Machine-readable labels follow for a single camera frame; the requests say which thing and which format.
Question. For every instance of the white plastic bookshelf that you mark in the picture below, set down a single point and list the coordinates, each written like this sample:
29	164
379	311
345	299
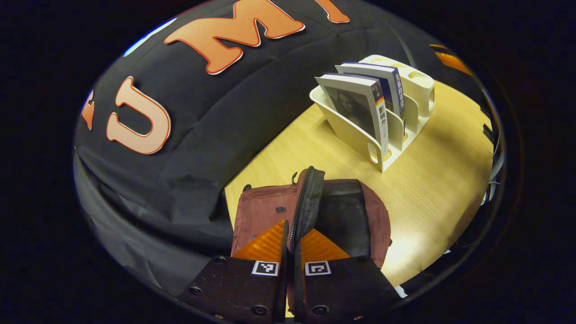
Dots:
418	94

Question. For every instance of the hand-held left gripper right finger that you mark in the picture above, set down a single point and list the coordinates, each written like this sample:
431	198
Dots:
299	292

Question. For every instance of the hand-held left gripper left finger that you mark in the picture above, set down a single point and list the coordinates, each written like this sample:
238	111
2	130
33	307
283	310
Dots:
283	292

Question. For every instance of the maroon schoolbag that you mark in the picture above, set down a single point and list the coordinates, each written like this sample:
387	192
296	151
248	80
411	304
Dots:
265	207

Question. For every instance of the grey portrait cover book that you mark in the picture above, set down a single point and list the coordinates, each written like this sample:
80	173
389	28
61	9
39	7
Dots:
355	105

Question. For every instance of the black backdrop stand pole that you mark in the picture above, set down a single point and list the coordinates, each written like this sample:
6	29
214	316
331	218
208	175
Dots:
405	47

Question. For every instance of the blue book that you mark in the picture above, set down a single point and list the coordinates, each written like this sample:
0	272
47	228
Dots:
391	90

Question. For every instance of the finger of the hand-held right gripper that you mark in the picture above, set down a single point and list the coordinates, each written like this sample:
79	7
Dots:
452	63

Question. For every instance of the black backdrop cloth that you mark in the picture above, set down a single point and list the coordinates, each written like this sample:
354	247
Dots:
202	126

